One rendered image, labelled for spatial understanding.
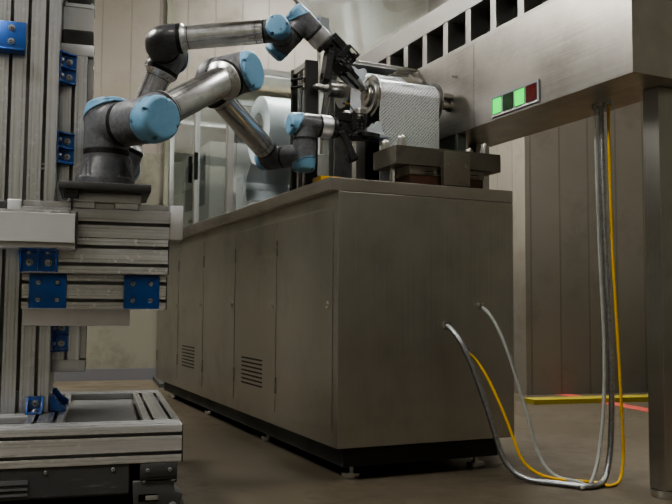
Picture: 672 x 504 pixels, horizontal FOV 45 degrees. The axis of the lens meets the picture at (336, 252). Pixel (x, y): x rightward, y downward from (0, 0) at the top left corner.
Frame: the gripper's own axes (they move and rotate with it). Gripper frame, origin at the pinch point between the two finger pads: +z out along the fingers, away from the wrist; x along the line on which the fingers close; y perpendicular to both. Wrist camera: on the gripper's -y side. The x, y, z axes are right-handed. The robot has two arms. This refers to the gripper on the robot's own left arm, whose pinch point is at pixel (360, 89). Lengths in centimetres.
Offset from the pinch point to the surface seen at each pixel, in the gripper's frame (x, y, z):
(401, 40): 38, 50, 7
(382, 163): -16.0, -21.8, 18.5
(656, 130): -81, 14, 57
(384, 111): -5.5, -2.3, 10.3
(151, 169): 329, 13, -18
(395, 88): -5.1, 7.2, 8.2
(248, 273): 53, -62, 23
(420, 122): -5.5, 5.0, 22.7
